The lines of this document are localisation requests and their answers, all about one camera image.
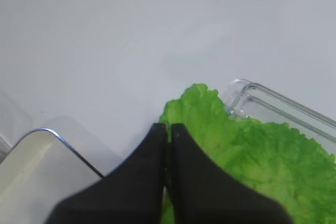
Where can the clear lettuce cheese container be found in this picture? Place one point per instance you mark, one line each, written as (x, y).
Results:
(249, 99)

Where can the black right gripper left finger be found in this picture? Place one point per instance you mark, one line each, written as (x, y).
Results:
(132, 193)

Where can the white metal tray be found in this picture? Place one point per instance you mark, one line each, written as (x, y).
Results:
(40, 171)

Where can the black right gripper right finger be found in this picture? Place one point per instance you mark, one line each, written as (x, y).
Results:
(201, 192)

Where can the green lettuce leaf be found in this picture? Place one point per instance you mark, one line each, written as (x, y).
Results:
(274, 159)

